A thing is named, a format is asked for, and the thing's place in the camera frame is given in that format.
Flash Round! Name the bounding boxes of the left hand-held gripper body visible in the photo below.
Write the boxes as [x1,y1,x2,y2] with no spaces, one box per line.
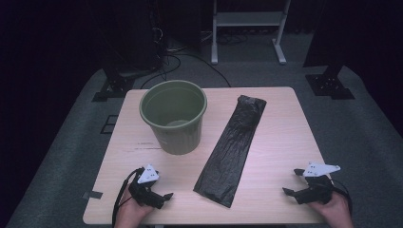
[127,163,165,210]

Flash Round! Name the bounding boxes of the green plastic bin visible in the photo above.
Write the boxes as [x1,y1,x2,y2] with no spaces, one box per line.
[139,79,208,156]

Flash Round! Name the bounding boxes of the black garbage bag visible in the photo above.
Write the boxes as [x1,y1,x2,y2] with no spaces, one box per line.
[193,94,268,209]

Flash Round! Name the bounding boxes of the person's right hand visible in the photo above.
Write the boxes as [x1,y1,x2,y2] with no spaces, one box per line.
[308,191,355,228]

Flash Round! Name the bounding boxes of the right hand-held gripper cable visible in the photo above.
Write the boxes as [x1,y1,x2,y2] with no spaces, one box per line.
[329,179,354,217]

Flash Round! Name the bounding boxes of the black stand base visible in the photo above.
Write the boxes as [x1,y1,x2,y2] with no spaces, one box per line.
[91,67,136,103]
[304,65,355,101]

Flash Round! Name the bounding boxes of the black floor cable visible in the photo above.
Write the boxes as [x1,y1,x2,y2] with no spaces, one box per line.
[140,53,232,89]

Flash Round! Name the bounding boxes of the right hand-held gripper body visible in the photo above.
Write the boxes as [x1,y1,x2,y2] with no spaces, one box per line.
[294,161,341,204]

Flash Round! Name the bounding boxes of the white metal stand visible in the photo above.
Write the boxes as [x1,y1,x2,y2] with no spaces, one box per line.
[211,0,292,66]

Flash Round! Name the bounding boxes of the left hand-held gripper cable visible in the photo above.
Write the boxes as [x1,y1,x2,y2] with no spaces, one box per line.
[111,167,144,228]

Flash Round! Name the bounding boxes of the grey tape strip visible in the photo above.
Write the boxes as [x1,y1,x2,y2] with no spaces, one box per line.
[83,190,104,200]

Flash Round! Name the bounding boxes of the hand-held gripper cable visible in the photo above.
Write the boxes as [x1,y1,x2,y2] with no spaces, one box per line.
[329,179,354,217]
[111,167,144,228]

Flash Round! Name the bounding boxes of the person's left hand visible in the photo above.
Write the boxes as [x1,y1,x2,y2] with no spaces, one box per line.
[113,186,155,228]

